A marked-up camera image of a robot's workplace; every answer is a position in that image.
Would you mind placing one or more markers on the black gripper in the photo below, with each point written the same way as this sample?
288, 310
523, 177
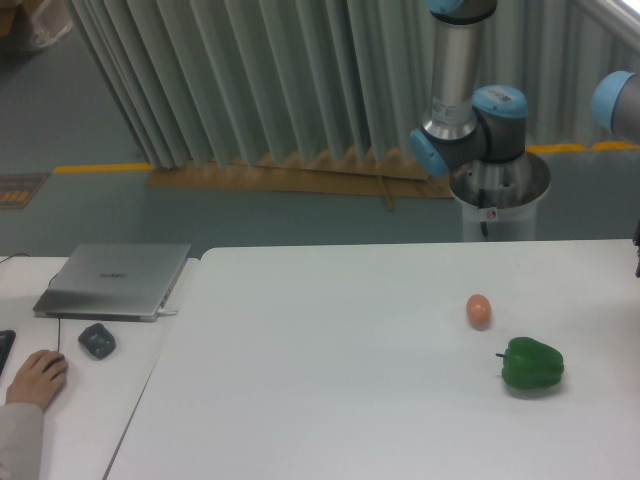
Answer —
636, 243

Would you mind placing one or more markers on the black computer mouse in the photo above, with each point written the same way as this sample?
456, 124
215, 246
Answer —
56, 366

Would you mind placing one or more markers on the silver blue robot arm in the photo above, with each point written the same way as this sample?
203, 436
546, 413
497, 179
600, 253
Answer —
476, 136

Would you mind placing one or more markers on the grey sleeved forearm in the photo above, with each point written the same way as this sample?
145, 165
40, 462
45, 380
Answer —
21, 441

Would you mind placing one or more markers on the green bell pepper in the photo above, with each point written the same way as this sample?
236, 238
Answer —
529, 364

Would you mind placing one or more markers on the person's right hand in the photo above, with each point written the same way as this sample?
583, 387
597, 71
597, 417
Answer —
31, 386

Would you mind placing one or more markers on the brown egg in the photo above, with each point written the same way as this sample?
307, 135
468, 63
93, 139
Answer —
478, 310

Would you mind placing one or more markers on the brown cardboard sheet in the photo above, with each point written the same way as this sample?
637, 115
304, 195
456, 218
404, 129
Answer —
392, 179

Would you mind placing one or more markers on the pale green pleated curtain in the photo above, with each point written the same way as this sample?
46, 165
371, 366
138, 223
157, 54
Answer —
241, 80

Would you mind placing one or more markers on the white usb plug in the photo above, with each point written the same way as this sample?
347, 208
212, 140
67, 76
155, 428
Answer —
166, 313

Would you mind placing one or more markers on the silver closed laptop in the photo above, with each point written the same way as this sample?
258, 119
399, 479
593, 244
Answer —
129, 282

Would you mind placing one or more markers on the dark grey small device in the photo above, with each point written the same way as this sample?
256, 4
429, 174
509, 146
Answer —
98, 341

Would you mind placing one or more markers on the clear plastic bag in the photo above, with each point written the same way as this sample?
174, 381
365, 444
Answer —
40, 24

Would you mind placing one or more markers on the black keyboard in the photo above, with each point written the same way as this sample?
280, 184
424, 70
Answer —
7, 339

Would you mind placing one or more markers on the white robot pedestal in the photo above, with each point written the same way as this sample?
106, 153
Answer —
495, 224

